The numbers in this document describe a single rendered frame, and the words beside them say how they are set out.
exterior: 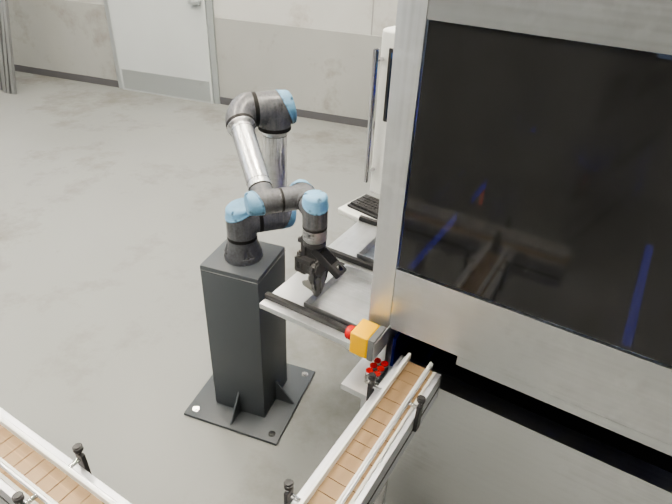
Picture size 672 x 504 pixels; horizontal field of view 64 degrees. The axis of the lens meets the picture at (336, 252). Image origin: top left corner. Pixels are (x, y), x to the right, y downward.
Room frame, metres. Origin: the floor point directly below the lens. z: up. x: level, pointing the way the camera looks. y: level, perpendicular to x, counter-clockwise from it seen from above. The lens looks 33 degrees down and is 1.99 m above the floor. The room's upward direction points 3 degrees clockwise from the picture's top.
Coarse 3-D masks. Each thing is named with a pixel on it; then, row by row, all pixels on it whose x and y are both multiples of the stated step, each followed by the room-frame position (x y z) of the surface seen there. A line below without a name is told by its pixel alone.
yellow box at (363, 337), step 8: (360, 328) 1.10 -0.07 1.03; (368, 328) 1.10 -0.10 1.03; (376, 328) 1.10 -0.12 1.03; (384, 328) 1.10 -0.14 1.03; (352, 336) 1.08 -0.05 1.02; (360, 336) 1.07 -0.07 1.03; (368, 336) 1.07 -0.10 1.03; (376, 336) 1.07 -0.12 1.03; (352, 344) 1.08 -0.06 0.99; (360, 344) 1.07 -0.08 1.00; (368, 344) 1.05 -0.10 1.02; (352, 352) 1.08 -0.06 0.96; (360, 352) 1.06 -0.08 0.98; (368, 352) 1.05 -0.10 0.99; (368, 360) 1.05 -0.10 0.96
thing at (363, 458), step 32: (384, 384) 0.99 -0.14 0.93; (416, 384) 0.97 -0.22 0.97; (384, 416) 0.89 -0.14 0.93; (416, 416) 0.89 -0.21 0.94; (352, 448) 0.80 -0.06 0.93; (384, 448) 0.80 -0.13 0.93; (288, 480) 0.66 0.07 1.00; (320, 480) 0.69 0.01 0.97; (352, 480) 0.69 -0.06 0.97; (384, 480) 0.76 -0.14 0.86
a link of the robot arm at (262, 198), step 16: (240, 96) 1.77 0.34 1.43; (240, 112) 1.70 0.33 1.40; (240, 128) 1.65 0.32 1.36; (240, 144) 1.60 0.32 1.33; (256, 144) 1.61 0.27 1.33; (240, 160) 1.56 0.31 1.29; (256, 160) 1.54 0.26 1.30; (256, 176) 1.48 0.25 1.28; (256, 192) 1.43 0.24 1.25; (272, 192) 1.44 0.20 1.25; (256, 208) 1.40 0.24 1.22; (272, 208) 1.41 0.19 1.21
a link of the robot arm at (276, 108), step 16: (256, 96) 1.77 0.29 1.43; (272, 96) 1.79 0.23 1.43; (288, 96) 1.81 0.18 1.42; (256, 112) 1.74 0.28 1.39; (272, 112) 1.76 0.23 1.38; (288, 112) 1.78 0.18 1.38; (272, 128) 1.76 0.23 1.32; (288, 128) 1.80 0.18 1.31; (272, 144) 1.78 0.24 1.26; (272, 160) 1.78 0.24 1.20; (272, 176) 1.78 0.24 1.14; (272, 224) 1.76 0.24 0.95; (288, 224) 1.79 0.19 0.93
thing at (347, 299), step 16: (352, 272) 1.55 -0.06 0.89; (368, 272) 1.52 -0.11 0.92; (336, 288) 1.47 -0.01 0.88; (352, 288) 1.47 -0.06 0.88; (368, 288) 1.47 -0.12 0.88; (304, 304) 1.34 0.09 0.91; (320, 304) 1.38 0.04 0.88; (336, 304) 1.38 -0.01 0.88; (352, 304) 1.38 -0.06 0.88; (368, 304) 1.39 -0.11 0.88; (336, 320) 1.28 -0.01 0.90; (352, 320) 1.30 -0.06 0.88
